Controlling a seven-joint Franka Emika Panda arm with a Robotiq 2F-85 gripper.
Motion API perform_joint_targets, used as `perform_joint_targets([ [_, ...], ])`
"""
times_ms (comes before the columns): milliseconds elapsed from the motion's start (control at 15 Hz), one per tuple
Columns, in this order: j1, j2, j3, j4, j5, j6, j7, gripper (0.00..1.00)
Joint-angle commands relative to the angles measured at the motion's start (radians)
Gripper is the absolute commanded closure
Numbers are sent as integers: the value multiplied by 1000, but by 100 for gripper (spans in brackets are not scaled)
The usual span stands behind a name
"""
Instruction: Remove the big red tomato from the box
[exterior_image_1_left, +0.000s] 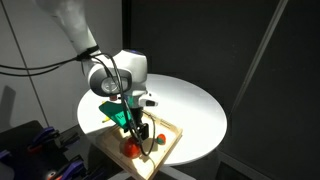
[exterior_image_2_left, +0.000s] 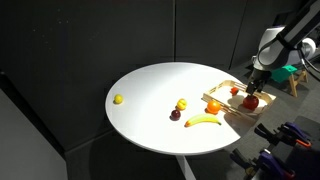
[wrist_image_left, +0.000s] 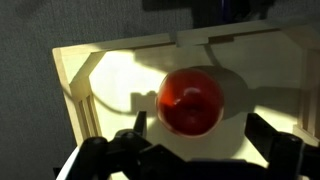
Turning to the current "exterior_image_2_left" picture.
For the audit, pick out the dark purple plum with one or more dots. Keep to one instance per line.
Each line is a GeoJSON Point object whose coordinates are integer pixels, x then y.
{"type": "Point", "coordinates": [175, 114]}

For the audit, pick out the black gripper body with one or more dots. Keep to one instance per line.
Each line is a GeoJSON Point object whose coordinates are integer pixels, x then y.
{"type": "Point", "coordinates": [259, 76]}

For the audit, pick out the orange fruit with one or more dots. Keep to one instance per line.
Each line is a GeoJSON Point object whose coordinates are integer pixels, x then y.
{"type": "Point", "coordinates": [213, 106]}

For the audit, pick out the teal camera mount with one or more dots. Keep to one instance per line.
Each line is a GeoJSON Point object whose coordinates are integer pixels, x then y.
{"type": "Point", "coordinates": [283, 73]}

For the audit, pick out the red apple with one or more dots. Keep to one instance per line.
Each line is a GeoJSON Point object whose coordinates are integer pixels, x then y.
{"type": "Point", "coordinates": [250, 102]}

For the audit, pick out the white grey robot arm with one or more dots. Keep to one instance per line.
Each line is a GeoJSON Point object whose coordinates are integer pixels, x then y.
{"type": "Point", "coordinates": [276, 46]}

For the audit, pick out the small yellow lemon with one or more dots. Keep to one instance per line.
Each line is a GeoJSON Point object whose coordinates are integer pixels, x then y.
{"type": "Point", "coordinates": [118, 98]}

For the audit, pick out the wooden stool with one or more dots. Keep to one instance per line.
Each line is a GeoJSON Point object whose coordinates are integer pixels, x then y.
{"type": "Point", "coordinates": [298, 81]}

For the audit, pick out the purple black spring clamp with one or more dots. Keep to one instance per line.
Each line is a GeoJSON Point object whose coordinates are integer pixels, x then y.
{"type": "Point", "coordinates": [266, 163]}
{"type": "Point", "coordinates": [286, 133]}

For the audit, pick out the white table pedestal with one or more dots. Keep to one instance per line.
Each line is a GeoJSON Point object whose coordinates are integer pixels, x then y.
{"type": "Point", "coordinates": [186, 168]}

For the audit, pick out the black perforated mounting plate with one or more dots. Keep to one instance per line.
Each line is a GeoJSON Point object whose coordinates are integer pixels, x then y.
{"type": "Point", "coordinates": [305, 156]}

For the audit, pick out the small red strawberry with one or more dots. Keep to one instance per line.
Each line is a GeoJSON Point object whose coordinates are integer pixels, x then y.
{"type": "Point", "coordinates": [234, 90]}

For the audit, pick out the light wooden slatted box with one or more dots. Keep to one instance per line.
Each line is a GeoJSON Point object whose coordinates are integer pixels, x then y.
{"type": "Point", "coordinates": [233, 111]}

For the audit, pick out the yellow orange peach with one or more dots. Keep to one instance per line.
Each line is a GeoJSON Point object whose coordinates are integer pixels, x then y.
{"type": "Point", "coordinates": [181, 104]}

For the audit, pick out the yellow banana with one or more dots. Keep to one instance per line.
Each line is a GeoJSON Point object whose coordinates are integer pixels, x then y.
{"type": "Point", "coordinates": [202, 119]}

